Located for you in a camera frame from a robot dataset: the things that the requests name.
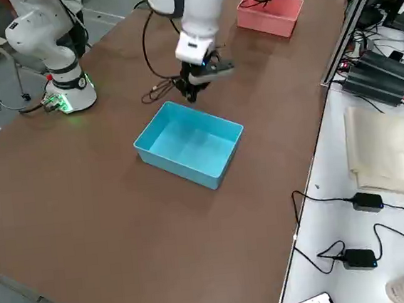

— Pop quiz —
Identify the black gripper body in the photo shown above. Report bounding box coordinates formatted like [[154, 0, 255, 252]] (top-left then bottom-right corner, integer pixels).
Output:
[[177, 48, 225, 90]]

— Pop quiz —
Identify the aluminium frame post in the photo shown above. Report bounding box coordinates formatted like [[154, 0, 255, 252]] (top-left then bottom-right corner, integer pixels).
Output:
[[312, 0, 396, 88]]

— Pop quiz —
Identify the black power adapter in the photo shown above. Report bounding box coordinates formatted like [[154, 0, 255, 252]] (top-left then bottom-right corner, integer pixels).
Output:
[[351, 189, 385, 215], [341, 246, 379, 274]]

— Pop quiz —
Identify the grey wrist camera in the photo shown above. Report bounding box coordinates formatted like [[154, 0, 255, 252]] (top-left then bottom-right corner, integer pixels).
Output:
[[198, 58, 237, 83]]

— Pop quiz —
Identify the beige folded cloth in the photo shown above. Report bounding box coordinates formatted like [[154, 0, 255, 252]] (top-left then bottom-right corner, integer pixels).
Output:
[[342, 101, 404, 207]]

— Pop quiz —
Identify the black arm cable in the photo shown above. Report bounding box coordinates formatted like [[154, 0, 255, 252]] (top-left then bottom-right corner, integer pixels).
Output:
[[137, 0, 189, 85]]

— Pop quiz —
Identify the person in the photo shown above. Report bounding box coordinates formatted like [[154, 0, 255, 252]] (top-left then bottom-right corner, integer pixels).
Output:
[[53, 0, 90, 61]]

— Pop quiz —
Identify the blue plastic box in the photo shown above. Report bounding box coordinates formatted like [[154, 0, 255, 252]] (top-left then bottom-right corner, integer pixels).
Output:
[[129, 94, 251, 198]]

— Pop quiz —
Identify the black finned power supply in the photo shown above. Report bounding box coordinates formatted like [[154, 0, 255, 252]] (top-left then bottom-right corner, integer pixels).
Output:
[[356, 47, 404, 89], [339, 58, 404, 112]]

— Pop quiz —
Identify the pink plastic box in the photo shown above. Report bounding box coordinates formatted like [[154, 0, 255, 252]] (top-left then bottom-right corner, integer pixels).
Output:
[[234, 0, 309, 44]]

